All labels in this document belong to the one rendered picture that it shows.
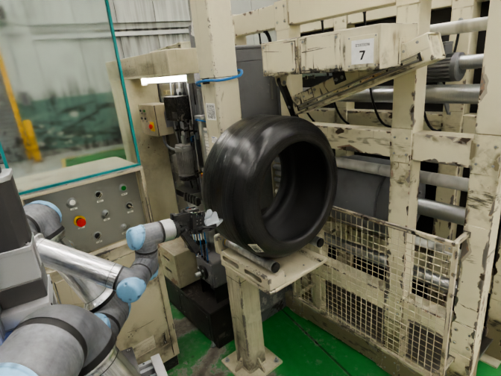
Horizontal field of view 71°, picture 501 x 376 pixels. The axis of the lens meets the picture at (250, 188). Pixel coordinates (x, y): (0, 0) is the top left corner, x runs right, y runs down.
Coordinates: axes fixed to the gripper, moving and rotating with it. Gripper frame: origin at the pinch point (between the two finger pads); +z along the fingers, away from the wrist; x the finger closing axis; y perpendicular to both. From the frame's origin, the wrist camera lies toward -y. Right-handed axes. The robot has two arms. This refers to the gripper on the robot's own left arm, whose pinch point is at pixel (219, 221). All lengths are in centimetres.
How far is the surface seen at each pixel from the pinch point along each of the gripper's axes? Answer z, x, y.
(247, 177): 4.7, -11.1, 19.0
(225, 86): 21, 25, 51
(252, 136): 11.3, -6.0, 32.7
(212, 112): 18, 31, 40
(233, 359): 35, 40, -109
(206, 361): 23, 52, -111
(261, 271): 17.1, -4.9, -25.0
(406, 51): 55, -39, 62
